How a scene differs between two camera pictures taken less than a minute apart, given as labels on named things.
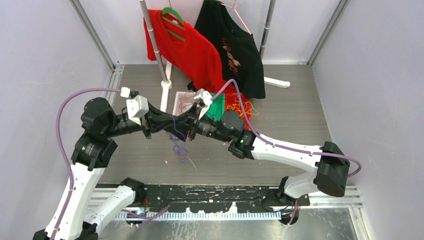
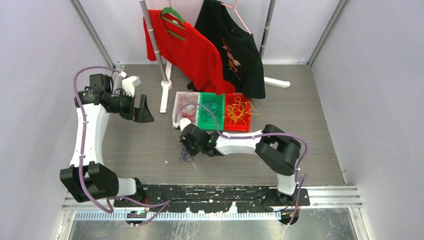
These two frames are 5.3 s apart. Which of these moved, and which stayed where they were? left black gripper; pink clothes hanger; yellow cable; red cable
Moved: left black gripper
Stayed: pink clothes hanger; red cable; yellow cable
